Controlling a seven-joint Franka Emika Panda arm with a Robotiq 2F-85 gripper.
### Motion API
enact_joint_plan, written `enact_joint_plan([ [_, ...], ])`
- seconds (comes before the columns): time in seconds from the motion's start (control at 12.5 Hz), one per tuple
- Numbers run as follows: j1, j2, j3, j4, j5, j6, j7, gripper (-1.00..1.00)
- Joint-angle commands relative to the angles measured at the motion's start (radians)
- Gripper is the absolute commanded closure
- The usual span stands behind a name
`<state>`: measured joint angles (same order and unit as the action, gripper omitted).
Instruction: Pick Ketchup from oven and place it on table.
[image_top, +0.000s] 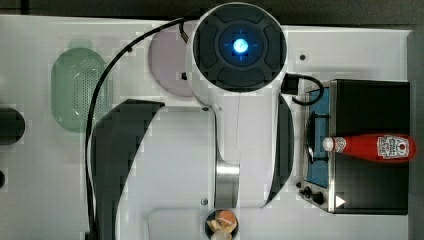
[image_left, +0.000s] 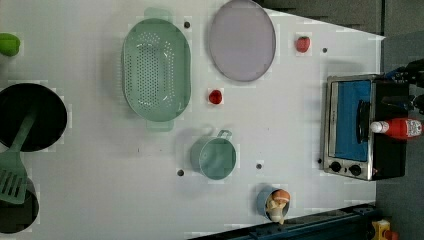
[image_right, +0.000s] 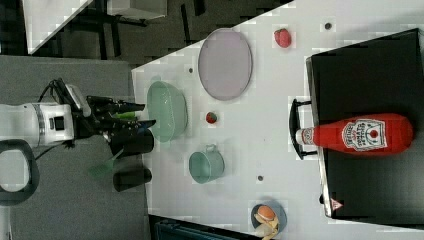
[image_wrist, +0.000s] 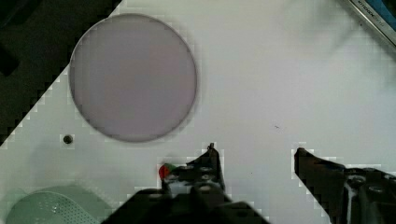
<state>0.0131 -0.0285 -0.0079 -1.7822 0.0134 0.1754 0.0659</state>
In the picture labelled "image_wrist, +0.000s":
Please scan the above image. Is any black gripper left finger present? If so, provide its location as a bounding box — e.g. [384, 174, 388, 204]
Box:
[102, 143, 268, 224]

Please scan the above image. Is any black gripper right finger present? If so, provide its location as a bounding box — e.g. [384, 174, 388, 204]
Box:
[294, 147, 396, 224]

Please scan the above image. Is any red toy strawberry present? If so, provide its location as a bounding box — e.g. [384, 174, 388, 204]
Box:
[159, 163, 176, 180]

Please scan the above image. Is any round grey plate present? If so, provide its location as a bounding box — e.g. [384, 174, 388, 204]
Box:
[69, 14, 198, 142]

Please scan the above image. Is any green perforated colander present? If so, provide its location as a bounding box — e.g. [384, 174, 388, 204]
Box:
[5, 186, 112, 224]

